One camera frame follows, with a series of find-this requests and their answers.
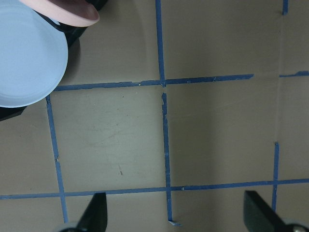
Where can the pink round plate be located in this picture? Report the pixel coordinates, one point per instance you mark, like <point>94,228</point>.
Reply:
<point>78,13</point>

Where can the black dish rack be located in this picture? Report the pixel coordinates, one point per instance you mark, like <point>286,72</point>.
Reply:
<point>72,33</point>

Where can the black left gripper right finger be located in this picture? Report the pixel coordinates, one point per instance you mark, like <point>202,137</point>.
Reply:
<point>258,216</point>

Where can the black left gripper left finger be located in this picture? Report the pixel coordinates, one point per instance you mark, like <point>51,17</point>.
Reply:
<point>94,218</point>

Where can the light blue round plate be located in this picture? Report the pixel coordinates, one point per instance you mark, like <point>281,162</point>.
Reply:
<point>33,55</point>

